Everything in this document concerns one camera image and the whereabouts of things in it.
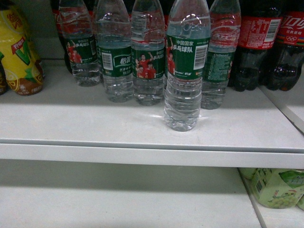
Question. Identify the right cola bottle olympic label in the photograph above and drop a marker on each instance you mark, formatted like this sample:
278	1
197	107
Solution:
287	55

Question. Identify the green grape drink carton pack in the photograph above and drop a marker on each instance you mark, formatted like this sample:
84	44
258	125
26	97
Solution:
275	188

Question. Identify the far left water bottle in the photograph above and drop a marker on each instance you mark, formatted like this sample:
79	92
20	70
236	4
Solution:
78	34

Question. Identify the water bottle with barcode label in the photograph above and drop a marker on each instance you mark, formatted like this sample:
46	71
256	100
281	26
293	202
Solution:
188	35

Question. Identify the water bottle green logo label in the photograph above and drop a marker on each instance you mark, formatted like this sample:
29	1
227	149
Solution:
113	38

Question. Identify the yellow lemon tea bottle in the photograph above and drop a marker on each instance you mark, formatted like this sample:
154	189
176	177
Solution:
20	62

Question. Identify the water bottle red players label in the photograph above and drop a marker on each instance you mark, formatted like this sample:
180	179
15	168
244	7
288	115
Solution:
148	55

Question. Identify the brown tea bottle left edge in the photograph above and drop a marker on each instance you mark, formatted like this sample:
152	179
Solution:
3	83

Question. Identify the cola bottle behind left water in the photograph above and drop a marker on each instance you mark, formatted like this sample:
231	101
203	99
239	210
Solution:
55	10

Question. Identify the cola bottle red label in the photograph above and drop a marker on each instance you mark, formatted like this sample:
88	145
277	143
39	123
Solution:
260	21

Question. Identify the white metal shelf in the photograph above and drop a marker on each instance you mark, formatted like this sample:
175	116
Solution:
66	122

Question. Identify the water bottle text label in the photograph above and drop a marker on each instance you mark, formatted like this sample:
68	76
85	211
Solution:
225	17

